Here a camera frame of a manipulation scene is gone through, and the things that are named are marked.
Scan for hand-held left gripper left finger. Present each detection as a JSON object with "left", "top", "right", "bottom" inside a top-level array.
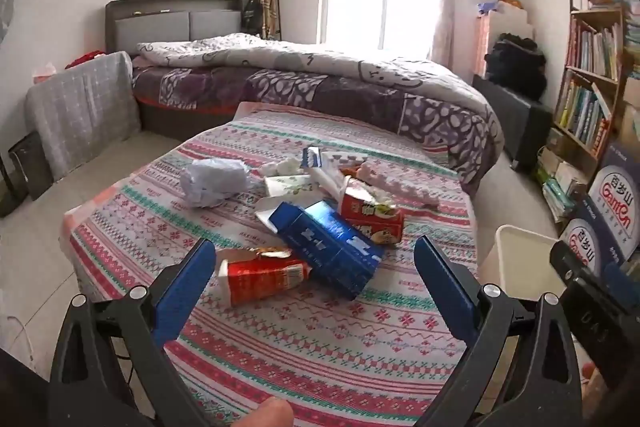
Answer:
[{"left": 47, "top": 238, "right": 221, "bottom": 427}]

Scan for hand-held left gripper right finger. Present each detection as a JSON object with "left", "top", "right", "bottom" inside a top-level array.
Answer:
[{"left": 413, "top": 236, "right": 583, "bottom": 427}]

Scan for white trash bin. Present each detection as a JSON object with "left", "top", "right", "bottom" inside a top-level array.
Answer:
[{"left": 480, "top": 224, "right": 561, "bottom": 303}]

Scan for white leaf-print tissue packet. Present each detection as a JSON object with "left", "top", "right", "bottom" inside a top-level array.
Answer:
[{"left": 264, "top": 174, "right": 321, "bottom": 200}]

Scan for person's left hand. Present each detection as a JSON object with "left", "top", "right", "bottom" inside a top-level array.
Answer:
[{"left": 239, "top": 396, "right": 296, "bottom": 427}]

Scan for red crushed carton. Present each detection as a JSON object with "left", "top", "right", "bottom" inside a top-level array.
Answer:
[{"left": 215, "top": 247, "right": 312, "bottom": 308}]

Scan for red printed carton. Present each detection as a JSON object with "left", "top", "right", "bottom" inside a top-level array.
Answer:
[{"left": 340, "top": 177, "right": 405, "bottom": 248}]

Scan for crumpled white paper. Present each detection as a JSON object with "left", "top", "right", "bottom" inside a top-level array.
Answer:
[{"left": 180, "top": 158, "right": 251, "bottom": 208}]

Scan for stack of books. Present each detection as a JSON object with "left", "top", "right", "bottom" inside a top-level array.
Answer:
[{"left": 535, "top": 147, "right": 591, "bottom": 223}]

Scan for blue carton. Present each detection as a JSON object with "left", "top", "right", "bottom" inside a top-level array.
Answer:
[{"left": 256, "top": 199, "right": 386, "bottom": 300}]

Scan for patterned tablecloth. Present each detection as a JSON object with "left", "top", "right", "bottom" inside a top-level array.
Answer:
[{"left": 62, "top": 102, "right": 481, "bottom": 427}]

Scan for crumpled white tissue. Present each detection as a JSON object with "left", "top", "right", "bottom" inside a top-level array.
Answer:
[{"left": 260, "top": 159, "right": 301, "bottom": 180}]

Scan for white paper wrapper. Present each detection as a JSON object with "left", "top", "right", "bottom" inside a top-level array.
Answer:
[{"left": 310, "top": 152, "right": 351, "bottom": 208}]

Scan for black bench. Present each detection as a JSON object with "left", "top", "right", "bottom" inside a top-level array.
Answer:
[{"left": 472, "top": 74, "right": 553, "bottom": 170}]

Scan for small blue white packet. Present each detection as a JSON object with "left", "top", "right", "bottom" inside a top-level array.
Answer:
[{"left": 301, "top": 146, "right": 326, "bottom": 168}]

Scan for black side cabinet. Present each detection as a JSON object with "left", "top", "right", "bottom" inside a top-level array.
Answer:
[{"left": 0, "top": 132, "right": 53, "bottom": 218}]

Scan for grey checked cloth cover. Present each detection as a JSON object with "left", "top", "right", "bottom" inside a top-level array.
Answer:
[{"left": 26, "top": 52, "right": 142, "bottom": 178}]

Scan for bed with purple sheet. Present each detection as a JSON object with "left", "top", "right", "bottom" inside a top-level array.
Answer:
[{"left": 131, "top": 32, "right": 506, "bottom": 198}]

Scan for wooden bookshelf with books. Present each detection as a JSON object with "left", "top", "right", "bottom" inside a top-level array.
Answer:
[{"left": 550, "top": 0, "right": 640, "bottom": 168}]

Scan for pile of black clothes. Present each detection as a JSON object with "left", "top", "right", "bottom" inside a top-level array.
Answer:
[{"left": 484, "top": 33, "right": 548, "bottom": 100}]

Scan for red cloth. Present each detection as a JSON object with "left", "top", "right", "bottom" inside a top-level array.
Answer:
[{"left": 65, "top": 51, "right": 106, "bottom": 68}]

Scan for grey white printed quilt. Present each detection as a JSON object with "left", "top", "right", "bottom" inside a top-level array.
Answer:
[{"left": 136, "top": 33, "right": 506, "bottom": 152}]

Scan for grey bed headboard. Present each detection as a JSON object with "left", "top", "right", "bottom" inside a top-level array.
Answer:
[{"left": 105, "top": 0, "right": 244, "bottom": 55}]

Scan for pink white cabinet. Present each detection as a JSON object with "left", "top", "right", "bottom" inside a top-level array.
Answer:
[{"left": 474, "top": 2, "right": 536, "bottom": 78}]

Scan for black hanging bag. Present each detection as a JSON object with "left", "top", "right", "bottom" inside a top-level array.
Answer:
[{"left": 242, "top": 0, "right": 266, "bottom": 35}]

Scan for toys on cabinet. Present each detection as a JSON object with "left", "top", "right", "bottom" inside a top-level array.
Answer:
[{"left": 477, "top": 0, "right": 523, "bottom": 15}]

